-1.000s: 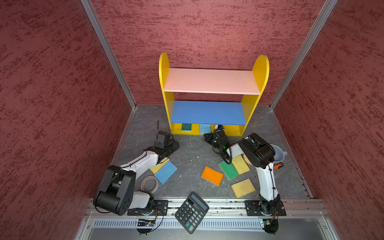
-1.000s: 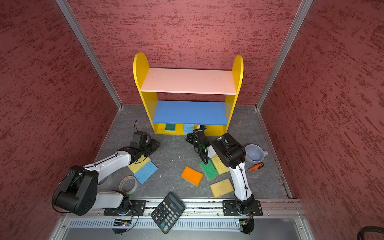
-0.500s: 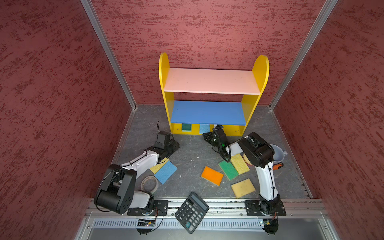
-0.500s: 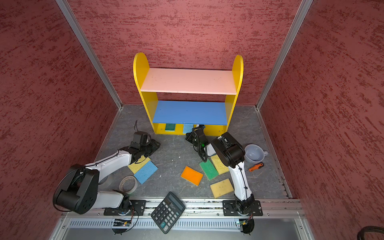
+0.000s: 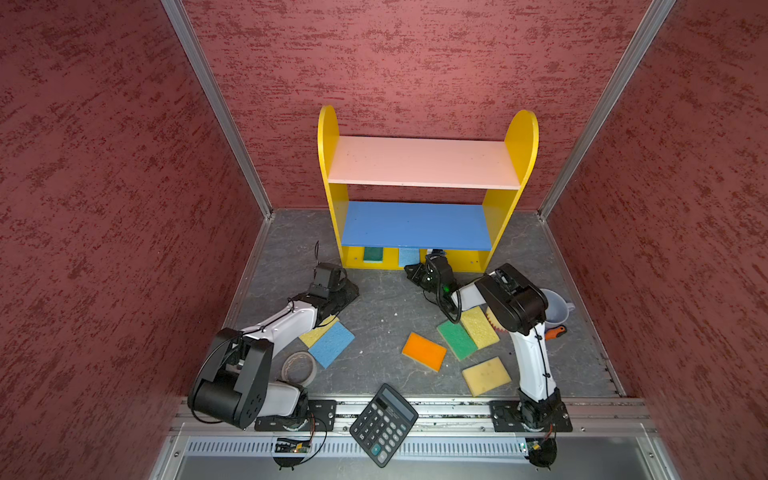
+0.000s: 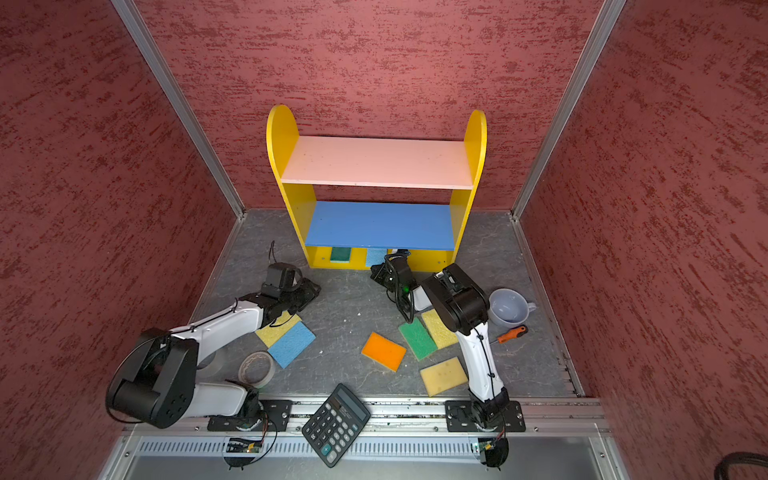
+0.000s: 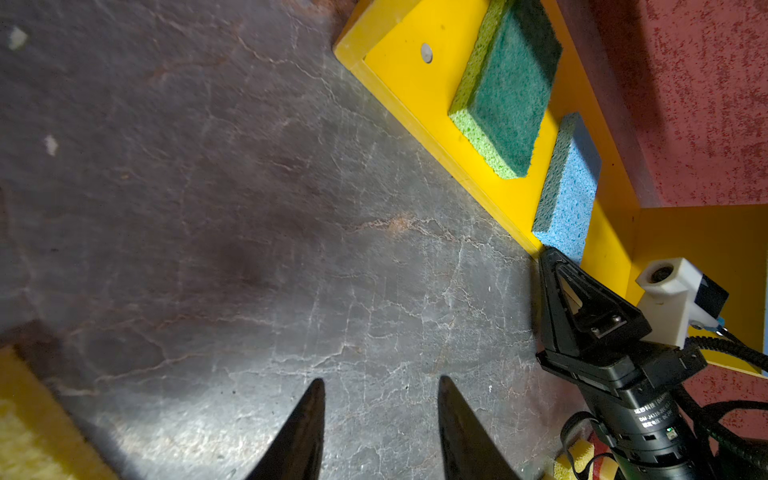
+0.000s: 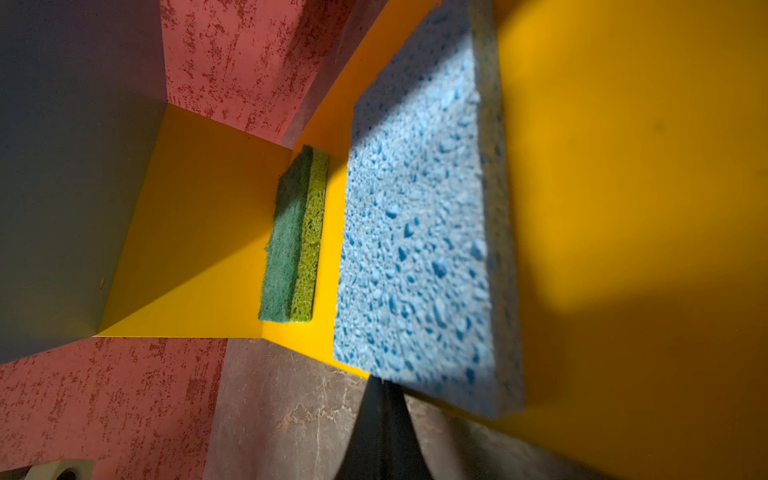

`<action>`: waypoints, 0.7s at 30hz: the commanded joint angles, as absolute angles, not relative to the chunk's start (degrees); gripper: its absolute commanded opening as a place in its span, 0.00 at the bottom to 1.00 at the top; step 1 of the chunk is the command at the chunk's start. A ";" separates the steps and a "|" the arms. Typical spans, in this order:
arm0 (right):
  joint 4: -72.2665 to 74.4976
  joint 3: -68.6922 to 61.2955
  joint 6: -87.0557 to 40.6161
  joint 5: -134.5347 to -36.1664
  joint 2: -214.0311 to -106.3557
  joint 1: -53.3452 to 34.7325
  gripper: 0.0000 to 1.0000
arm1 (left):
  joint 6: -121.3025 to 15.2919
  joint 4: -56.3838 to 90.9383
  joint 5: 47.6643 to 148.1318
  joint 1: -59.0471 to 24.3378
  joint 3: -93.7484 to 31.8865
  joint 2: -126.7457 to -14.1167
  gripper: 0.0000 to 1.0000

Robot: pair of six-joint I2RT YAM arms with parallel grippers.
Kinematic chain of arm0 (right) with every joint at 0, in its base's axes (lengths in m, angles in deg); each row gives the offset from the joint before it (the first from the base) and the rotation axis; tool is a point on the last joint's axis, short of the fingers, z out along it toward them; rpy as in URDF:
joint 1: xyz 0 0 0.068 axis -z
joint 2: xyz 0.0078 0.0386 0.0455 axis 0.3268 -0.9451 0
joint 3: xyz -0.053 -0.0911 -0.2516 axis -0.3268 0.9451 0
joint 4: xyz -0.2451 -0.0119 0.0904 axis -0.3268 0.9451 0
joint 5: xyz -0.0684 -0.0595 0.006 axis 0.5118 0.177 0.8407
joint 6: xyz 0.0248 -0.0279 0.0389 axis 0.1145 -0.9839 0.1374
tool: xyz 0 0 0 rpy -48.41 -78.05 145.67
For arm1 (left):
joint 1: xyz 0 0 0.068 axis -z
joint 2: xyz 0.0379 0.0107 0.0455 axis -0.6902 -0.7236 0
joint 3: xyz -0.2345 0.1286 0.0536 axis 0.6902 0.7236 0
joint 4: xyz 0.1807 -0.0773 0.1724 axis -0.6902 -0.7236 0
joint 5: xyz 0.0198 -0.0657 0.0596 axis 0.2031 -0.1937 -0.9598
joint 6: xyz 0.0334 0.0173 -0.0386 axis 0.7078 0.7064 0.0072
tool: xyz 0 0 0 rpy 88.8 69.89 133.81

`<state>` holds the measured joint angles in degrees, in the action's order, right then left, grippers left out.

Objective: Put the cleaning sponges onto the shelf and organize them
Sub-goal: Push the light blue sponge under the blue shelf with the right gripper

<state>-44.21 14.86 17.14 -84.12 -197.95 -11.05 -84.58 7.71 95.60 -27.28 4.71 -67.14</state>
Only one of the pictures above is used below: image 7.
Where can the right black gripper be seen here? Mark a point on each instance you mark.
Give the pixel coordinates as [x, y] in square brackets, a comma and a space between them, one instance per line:
[628, 391]

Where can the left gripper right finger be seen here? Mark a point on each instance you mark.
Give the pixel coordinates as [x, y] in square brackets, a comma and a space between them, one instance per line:
[468, 452]

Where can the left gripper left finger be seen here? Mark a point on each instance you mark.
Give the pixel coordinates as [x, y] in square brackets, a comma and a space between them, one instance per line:
[297, 450]

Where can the blue sponge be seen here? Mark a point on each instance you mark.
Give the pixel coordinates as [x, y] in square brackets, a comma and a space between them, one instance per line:
[566, 204]

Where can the dark green scrub sponge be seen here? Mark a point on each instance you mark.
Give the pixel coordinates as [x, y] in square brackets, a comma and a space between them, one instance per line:
[506, 86]

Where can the yellow sponge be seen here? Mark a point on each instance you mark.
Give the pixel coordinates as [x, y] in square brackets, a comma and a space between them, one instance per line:
[38, 439]
[586, 453]

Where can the yellow shelf pink blue boards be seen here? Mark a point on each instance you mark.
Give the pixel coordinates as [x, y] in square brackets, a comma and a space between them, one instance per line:
[411, 54]

